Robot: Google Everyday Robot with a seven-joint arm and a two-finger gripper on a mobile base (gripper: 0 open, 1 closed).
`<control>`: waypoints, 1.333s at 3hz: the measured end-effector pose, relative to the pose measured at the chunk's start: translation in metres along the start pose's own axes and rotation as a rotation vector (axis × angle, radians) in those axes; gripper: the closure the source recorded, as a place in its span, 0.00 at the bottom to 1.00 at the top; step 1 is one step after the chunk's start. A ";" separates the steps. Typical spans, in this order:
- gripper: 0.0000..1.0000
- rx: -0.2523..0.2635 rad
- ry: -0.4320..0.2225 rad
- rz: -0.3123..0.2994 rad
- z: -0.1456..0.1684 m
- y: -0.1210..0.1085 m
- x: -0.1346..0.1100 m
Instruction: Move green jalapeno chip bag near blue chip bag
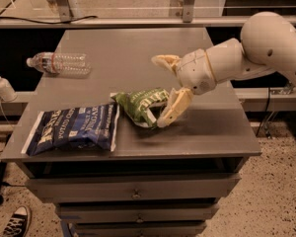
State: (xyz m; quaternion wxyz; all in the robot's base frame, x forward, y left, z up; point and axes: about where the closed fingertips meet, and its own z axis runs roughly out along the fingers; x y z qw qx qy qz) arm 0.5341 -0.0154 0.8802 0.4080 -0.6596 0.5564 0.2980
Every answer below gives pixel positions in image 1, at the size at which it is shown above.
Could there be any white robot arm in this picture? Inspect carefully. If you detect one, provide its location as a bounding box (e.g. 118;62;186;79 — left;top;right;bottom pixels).
152;12;296;127

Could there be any green jalapeno chip bag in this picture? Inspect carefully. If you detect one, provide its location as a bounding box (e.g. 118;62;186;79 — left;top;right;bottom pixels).
111;88;169;128

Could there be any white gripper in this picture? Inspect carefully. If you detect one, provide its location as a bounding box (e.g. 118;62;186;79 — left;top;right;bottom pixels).
151;49;217;127

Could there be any grey drawer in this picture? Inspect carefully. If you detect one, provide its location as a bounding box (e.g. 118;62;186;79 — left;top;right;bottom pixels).
74;221;206;237
56;203;219;223
26;173;240;203

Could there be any black cable on ledge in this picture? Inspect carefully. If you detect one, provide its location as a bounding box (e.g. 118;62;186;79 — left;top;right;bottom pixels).
0;7;99;26

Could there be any top grey drawer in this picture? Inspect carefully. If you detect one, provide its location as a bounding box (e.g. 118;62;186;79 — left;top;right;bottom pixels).
26;173;240;203

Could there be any bottom grey drawer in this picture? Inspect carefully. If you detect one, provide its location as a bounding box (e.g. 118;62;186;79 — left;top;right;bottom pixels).
74;221;206;237

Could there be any grey drawer cabinet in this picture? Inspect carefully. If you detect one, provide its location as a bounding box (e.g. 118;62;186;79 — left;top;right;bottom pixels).
0;27;262;237

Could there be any right metal frame post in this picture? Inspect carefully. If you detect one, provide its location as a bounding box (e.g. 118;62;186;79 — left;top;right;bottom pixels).
182;0;195;23

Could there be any black white sneaker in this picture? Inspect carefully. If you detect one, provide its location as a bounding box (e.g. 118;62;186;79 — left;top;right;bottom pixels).
1;205;31;237

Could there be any middle grey drawer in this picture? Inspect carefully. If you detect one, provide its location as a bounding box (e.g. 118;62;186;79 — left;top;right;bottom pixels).
56;203;219;223

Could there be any left metal frame post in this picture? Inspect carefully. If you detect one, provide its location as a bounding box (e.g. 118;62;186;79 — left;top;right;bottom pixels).
55;0;82;23

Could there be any metal frame post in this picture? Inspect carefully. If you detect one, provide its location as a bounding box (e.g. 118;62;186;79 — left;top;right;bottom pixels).
182;0;195;23
55;0;82;23

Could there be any clear plastic water bottle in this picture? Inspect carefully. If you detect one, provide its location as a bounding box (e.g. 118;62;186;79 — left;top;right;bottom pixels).
27;52;91;77

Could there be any white pump dispenser bottle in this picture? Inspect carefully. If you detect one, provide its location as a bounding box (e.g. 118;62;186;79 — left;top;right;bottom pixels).
0;76;17;102

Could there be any blue potato chip bag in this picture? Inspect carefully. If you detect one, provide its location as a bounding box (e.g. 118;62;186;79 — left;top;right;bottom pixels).
22;103;119;156

